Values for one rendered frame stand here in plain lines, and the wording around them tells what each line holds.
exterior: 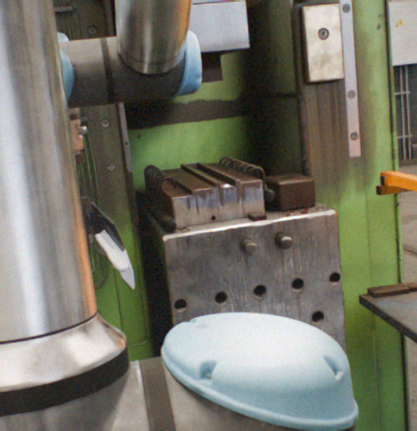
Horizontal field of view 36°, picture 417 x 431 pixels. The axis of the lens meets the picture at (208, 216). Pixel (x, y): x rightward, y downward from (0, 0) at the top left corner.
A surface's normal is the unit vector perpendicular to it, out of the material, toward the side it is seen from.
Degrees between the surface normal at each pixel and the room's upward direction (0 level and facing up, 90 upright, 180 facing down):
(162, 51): 154
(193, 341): 8
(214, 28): 90
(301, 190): 90
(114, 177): 90
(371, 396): 90
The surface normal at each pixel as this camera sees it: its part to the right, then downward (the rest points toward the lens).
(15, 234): 0.38, 0.04
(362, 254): 0.22, 0.17
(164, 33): 0.24, 0.94
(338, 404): 0.74, 0.01
